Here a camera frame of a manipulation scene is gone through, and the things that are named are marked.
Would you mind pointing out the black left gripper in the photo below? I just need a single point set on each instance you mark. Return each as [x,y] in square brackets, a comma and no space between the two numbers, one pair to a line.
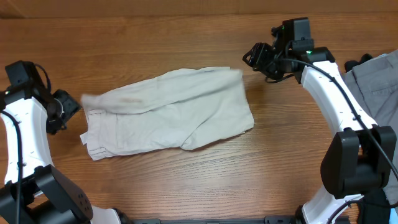
[71,106]

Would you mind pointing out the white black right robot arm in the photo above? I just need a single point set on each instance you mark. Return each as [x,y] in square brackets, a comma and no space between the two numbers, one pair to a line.
[359,158]

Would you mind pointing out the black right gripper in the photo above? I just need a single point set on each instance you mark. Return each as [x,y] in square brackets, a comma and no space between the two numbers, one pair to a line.
[259,55]

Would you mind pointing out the grey shorts pile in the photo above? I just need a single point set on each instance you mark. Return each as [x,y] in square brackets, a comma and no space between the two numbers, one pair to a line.
[385,92]

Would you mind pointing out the beige cargo shorts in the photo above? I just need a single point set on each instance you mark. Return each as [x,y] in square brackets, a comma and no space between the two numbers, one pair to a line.
[184,108]

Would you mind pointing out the black garment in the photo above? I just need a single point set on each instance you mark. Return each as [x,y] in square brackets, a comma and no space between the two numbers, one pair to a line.
[373,202]

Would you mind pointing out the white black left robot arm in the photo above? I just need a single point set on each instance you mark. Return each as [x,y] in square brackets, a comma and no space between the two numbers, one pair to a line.
[35,191]

